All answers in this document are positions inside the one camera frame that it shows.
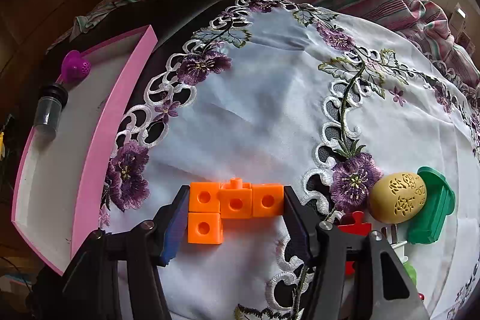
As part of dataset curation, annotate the orange cube block cluster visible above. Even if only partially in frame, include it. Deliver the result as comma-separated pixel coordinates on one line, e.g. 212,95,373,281
187,178,284,245

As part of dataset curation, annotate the red puzzle piece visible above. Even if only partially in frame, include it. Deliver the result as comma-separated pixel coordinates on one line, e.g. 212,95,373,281
337,211,373,277

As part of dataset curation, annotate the yellow carved egg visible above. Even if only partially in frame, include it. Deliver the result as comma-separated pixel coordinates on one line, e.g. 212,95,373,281
368,172,427,224

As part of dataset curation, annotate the light green plug device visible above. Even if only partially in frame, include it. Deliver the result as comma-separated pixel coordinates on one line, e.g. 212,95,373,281
381,224,417,285

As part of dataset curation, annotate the pink shallow cardboard box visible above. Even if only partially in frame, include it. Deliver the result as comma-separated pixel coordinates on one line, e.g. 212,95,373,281
11,26,158,274

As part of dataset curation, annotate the dark green plastic spool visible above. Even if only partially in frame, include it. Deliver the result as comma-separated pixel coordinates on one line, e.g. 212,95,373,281
407,166,456,244

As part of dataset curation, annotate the black lidded clear jar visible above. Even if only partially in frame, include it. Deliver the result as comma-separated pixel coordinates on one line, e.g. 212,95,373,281
33,83,68,140

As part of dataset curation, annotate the magenta round perforated toy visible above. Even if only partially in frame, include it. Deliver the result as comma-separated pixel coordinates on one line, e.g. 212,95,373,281
60,50,92,84

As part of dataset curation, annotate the white embroidered floral tablecloth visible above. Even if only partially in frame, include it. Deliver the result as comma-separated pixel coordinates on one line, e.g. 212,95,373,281
99,0,479,319

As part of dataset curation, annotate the white small carton box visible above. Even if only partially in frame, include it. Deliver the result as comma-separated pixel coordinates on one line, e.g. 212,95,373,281
448,3,473,54

